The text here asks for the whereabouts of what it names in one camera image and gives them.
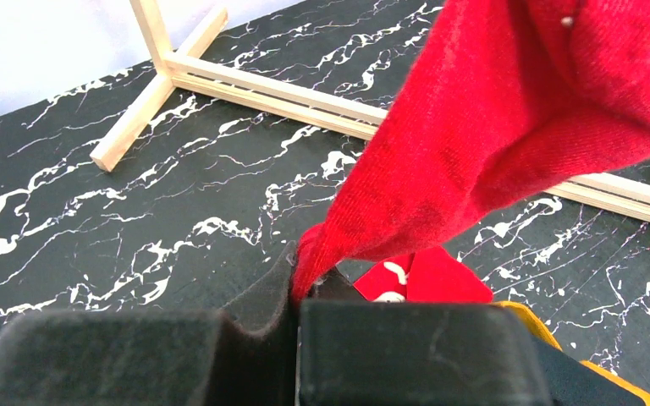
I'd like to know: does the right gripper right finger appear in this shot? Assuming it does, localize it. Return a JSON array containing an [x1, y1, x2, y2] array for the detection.
[[298, 271, 553, 405]]

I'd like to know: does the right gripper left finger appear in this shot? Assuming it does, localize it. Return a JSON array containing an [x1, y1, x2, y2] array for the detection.
[[0, 243, 297, 405]]

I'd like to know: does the red sock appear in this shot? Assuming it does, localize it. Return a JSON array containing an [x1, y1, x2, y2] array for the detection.
[[291, 1, 650, 300], [354, 247, 493, 304]]

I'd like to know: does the mustard yellow sock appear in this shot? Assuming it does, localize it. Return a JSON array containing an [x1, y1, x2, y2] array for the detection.
[[493, 300, 650, 406]]

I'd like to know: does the black sock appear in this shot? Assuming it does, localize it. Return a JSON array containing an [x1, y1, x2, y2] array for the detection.
[[533, 337, 645, 406]]

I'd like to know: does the wooden clothes rack frame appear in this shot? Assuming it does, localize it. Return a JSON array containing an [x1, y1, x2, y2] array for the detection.
[[91, 1, 650, 222]]

